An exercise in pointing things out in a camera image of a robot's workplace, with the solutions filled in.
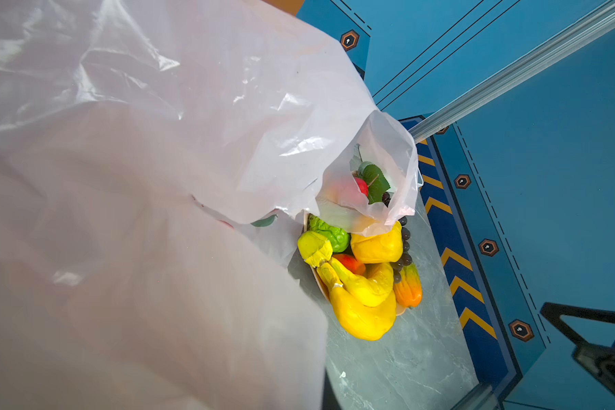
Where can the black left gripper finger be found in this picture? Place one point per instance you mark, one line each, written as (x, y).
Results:
(329, 400)

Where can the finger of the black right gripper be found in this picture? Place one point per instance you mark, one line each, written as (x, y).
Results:
(597, 360)

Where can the dark purple grape bunch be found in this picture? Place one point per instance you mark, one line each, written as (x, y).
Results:
(380, 193)

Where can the pink plastic bag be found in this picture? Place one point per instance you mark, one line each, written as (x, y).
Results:
(155, 157)

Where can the yellow banana bunch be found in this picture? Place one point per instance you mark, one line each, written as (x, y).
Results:
(365, 306)

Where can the orange green mango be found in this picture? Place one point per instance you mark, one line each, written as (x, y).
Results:
(407, 286)

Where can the red apple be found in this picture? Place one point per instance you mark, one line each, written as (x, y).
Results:
(362, 186)

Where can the aluminium front rail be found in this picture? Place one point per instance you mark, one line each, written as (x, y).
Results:
(480, 397)

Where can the aluminium corner post right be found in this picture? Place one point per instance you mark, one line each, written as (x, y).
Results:
(588, 29)

